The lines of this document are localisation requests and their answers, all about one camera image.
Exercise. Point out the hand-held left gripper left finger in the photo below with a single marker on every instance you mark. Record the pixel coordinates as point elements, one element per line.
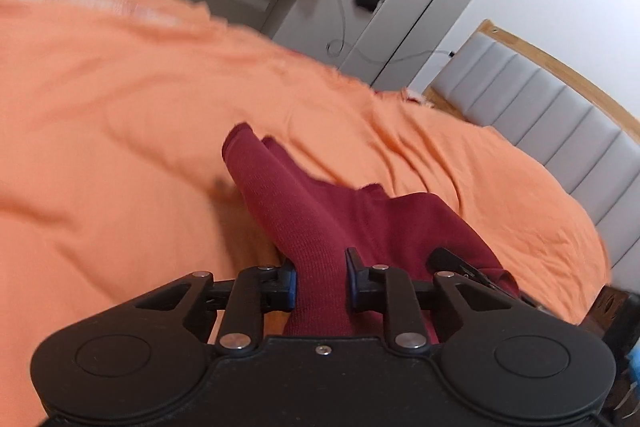
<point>290,289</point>

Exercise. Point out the grey padded wooden headboard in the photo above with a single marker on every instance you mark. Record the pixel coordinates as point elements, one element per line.
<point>560,122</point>

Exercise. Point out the dark red knit garment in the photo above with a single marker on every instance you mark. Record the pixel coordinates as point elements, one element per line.
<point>320,217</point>

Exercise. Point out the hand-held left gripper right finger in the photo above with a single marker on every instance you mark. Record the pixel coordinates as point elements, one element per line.
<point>351,288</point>

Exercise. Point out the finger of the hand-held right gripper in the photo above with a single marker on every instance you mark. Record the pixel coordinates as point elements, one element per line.
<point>457,263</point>

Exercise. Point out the orange bed sheet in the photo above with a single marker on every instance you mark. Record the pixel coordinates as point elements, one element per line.
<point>125,117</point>

